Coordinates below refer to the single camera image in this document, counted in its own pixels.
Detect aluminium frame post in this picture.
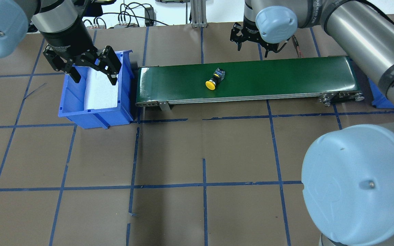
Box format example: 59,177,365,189
190,0,208,28

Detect green conveyor belt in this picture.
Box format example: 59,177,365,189
135,56,364,110

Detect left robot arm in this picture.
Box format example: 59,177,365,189
0,0,122,85

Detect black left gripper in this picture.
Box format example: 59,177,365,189
42,24,122,86

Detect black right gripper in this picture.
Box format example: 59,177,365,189
230,22,290,58

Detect blue bin left side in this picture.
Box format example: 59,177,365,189
58,50,134,129

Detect white foam pad left bin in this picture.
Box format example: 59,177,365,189
83,68,119,110

